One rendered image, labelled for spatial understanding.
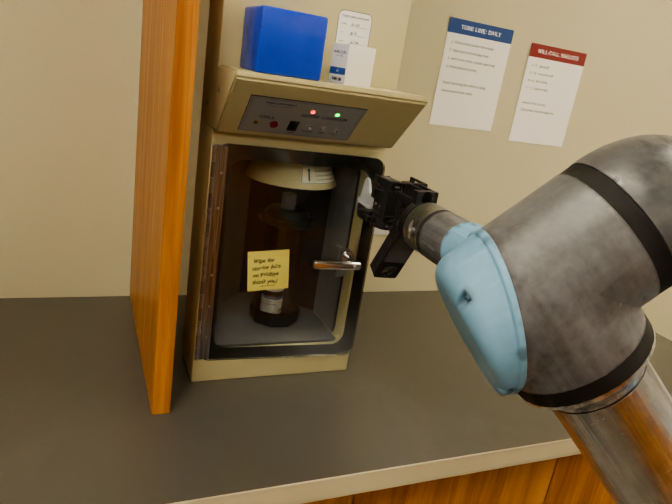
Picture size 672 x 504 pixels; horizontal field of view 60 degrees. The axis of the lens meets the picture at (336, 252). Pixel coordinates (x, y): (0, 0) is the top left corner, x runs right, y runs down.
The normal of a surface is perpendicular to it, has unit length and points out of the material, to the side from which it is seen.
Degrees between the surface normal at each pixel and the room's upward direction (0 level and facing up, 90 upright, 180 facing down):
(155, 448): 0
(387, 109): 135
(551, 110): 90
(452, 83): 90
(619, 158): 38
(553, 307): 80
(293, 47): 90
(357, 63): 90
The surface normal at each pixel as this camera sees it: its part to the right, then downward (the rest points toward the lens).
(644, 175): -0.18, -0.48
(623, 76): 0.38, 0.34
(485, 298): -0.33, -0.26
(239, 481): 0.15, -0.94
